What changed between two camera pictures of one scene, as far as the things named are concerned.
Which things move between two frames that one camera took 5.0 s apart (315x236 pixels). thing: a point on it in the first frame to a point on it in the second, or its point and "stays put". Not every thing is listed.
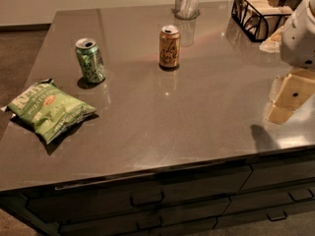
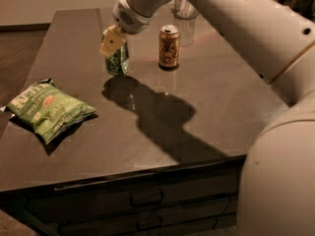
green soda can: (91, 58) to (117, 62)
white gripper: (299, 38) to (132, 21)
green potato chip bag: (48, 109) stays put
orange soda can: (169, 47) stays put
